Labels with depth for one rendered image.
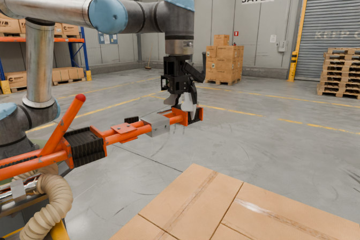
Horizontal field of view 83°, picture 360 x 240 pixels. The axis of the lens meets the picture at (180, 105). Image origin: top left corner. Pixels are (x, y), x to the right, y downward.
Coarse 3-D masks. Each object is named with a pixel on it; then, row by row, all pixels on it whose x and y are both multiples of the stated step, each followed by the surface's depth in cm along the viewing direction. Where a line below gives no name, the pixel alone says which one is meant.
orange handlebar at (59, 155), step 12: (180, 120) 66; (108, 132) 55; (120, 132) 53; (132, 132) 55; (144, 132) 58; (60, 144) 48; (108, 144) 51; (24, 156) 43; (48, 156) 43; (60, 156) 44; (12, 168) 39; (24, 168) 40; (36, 168) 41; (0, 180) 38
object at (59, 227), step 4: (60, 220) 42; (56, 224) 41; (60, 224) 41; (20, 228) 40; (52, 228) 40; (56, 228) 40; (60, 228) 40; (64, 228) 40; (12, 232) 39; (16, 232) 38; (48, 232) 38; (52, 232) 39; (56, 232) 39; (60, 232) 39; (64, 232) 39; (4, 236) 38; (8, 236) 38; (12, 236) 38; (16, 236) 38; (44, 236) 38; (48, 236) 38; (52, 236) 38; (56, 236) 38; (60, 236) 38; (64, 236) 38; (68, 236) 39
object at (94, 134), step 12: (72, 132) 51; (84, 132) 52; (96, 132) 51; (72, 144) 46; (84, 144) 45; (96, 144) 47; (72, 156) 45; (84, 156) 46; (96, 156) 47; (72, 168) 45
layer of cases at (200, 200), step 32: (192, 192) 127; (224, 192) 127; (256, 192) 127; (128, 224) 105; (160, 224) 105; (192, 224) 105; (224, 224) 105; (256, 224) 105; (288, 224) 105; (320, 224) 105; (352, 224) 105
